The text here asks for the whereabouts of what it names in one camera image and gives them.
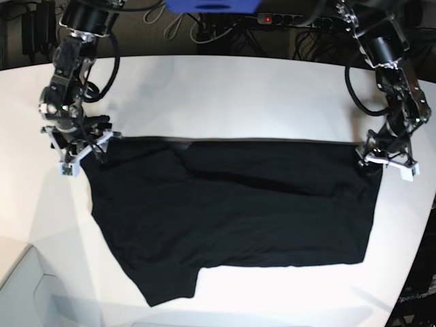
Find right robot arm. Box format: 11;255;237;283
40;1;125;166

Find blue box overhead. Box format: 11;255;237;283
165;0;261;14

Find white cable loops on floor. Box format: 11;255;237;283
142;0;232;44

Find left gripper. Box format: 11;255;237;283
356;127;414;164

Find black power strip red switch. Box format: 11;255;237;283
256;13;334;31

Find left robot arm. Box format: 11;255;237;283
336;1;431;168

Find black t-shirt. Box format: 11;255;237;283
80;138;383;307

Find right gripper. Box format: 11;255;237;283
49;114;112;160

